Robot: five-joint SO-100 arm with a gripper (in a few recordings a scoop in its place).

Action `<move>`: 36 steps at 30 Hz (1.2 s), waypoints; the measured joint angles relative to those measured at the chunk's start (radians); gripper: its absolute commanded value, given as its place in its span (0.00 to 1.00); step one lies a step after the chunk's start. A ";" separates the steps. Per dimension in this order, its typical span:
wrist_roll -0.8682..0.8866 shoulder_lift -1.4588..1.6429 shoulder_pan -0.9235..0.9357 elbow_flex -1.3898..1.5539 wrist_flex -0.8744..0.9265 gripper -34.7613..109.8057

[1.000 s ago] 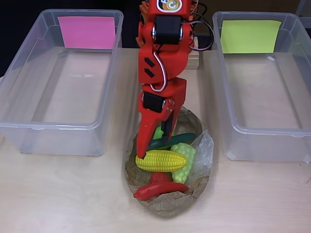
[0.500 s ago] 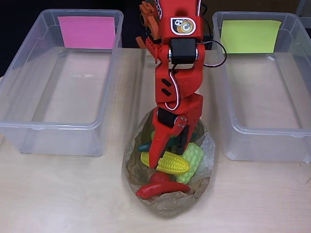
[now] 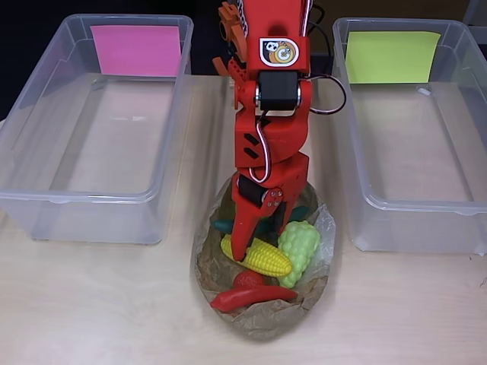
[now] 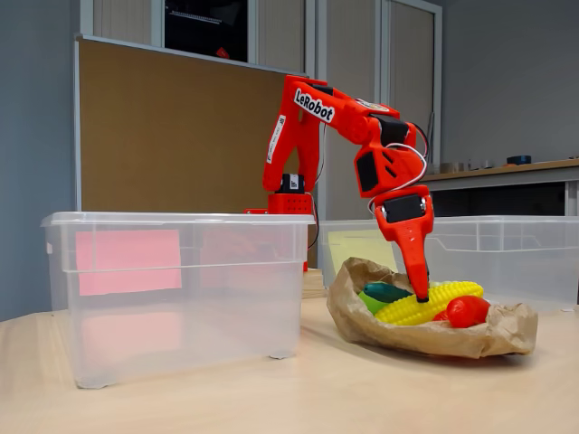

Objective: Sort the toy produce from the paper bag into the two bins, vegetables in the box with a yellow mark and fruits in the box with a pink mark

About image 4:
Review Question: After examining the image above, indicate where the dark green toy cucumber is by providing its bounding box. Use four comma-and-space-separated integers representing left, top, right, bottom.
362, 282, 413, 305

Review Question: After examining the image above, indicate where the yellow toy corn cob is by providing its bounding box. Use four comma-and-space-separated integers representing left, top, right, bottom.
374, 279, 485, 326

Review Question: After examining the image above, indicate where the green toy apple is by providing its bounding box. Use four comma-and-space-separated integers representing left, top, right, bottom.
357, 291, 391, 316

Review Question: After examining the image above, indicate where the red toy chili pepper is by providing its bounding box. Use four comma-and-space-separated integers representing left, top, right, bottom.
432, 296, 492, 329

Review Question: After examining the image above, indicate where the clear plastic bin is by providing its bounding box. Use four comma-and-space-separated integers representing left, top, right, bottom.
316, 215, 579, 313
40, 211, 316, 390

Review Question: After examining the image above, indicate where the yellow sticky note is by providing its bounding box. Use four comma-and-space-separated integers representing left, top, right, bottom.
327, 229, 399, 275

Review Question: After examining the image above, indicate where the crumpled brown paper bag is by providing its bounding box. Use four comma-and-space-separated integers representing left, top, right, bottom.
326, 256, 539, 360

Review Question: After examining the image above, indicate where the wooden top side desk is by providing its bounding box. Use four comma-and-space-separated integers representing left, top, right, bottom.
420, 157, 579, 219

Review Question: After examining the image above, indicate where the grey shutter cabinet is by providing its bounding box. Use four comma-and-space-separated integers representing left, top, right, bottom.
80, 0, 443, 221

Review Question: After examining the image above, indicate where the brown cork board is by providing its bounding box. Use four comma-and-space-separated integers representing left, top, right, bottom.
74, 34, 313, 213

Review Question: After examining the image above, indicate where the pink sticky note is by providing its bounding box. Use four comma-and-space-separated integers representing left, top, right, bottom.
74, 229, 183, 297

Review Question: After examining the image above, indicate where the white servo cable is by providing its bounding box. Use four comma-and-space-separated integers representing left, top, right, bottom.
368, 121, 430, 205

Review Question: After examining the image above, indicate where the black cable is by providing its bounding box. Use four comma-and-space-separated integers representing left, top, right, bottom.
307, 193, 320, 250

